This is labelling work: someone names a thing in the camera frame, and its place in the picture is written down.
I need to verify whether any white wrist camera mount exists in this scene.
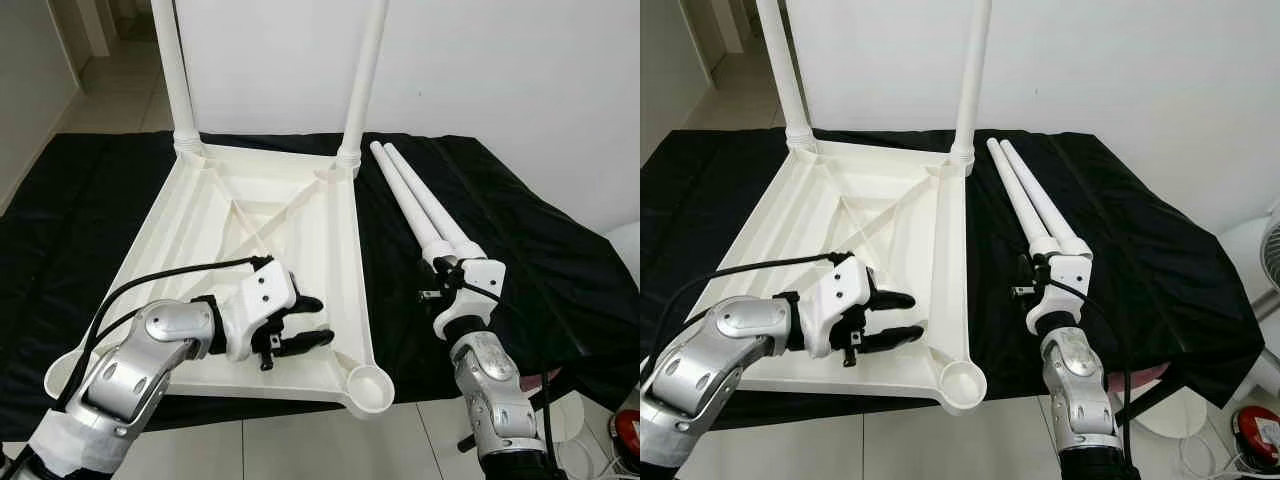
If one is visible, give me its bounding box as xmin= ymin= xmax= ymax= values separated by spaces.
xmin=225 ymin=262 xmax=298 ymax=361
xmin=1025 ymin=250 xmax=1093 ymax=336
xmin=435 ymin=258 xmax=506 ymax=341
xmin=800 ymin=255 xmax=876 ymax=356

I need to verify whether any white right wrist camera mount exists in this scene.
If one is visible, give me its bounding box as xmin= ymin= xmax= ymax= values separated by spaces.
xmin=435 ymin=258 xmax=506 ymax=341
xmin=1025 ymin=250 xmax=1093 ymax=336

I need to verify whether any white floor cable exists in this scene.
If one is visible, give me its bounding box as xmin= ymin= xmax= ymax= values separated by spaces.
xmin=1180 ymin=435 xmax=1251 ymax=480

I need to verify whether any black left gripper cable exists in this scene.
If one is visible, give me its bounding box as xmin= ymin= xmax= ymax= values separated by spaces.
xmin=85 ymin=300 xmax=151 ymax=361

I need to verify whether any white round stand base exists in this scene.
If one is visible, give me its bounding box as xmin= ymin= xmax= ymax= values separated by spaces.
xmin=1140 ymin=390 xmax=1216 ymax=439
xmin=545 ymin=395 xmax=601 ymax=446

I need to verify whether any black table cloth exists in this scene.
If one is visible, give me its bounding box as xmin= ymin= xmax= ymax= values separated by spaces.
xmin=640 ymin=128 xmax=1266 ymax=433
xmin=0 ymin=130 xmax=641 ymax=436

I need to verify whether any red round floor object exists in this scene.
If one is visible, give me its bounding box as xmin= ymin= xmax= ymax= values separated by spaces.
xmin=1235 ymin=405 xmax=1280 ymax=463
xmin=612 ymin=408 xmax=641 ymax=466

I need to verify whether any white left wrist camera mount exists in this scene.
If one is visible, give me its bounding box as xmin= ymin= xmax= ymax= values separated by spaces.
xmin=225 ymin=262 xmax=298 ymax=361
xmin=800 ymin=255 xmax=876 ymax=356

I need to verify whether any white plastic table top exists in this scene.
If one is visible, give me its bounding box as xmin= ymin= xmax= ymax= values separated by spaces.
xmin=45 ymin=140 xmax=398 ymax=419
xmin=680 ymin=135 xmax=989 ymax=416

